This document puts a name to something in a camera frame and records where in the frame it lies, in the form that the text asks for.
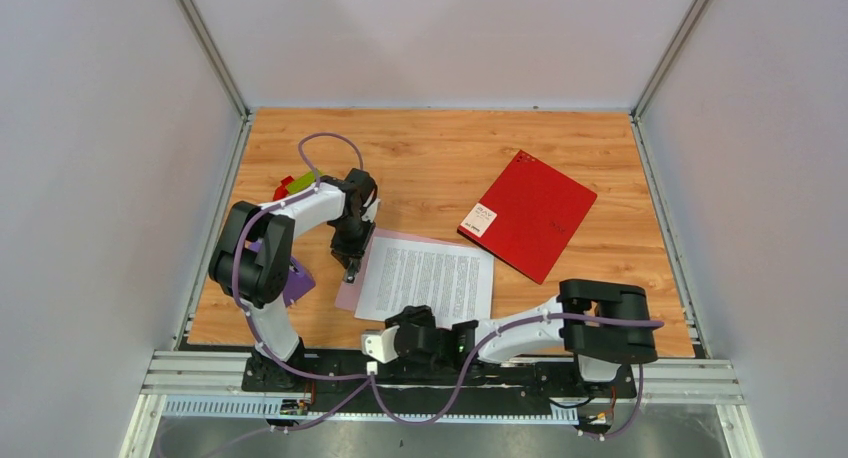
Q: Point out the green toy block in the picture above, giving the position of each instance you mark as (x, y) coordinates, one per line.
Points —
(295, 185)

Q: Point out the red toy block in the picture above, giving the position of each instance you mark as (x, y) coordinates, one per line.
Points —
(282, 190)

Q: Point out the red folder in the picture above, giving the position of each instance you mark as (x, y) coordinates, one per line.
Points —
(528, 216)

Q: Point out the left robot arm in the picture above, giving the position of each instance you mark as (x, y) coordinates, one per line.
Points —
(283, 221)

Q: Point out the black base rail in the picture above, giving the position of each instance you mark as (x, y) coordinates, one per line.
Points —
(525, 390)

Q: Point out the printed paper sheet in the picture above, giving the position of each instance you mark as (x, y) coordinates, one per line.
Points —
(455, 282)

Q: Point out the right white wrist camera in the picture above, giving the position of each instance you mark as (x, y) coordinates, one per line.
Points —
(379, 347)

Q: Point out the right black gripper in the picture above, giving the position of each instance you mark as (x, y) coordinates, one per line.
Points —
(414, 316)

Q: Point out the purple box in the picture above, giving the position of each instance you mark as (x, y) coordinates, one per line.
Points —
(299, 279)

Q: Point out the pink paper sheet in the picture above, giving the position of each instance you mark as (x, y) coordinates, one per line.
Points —
(348, 295)

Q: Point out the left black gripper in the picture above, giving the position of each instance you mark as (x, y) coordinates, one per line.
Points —
(345, 252)

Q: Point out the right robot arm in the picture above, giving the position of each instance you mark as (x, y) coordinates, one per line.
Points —
(604, 325)

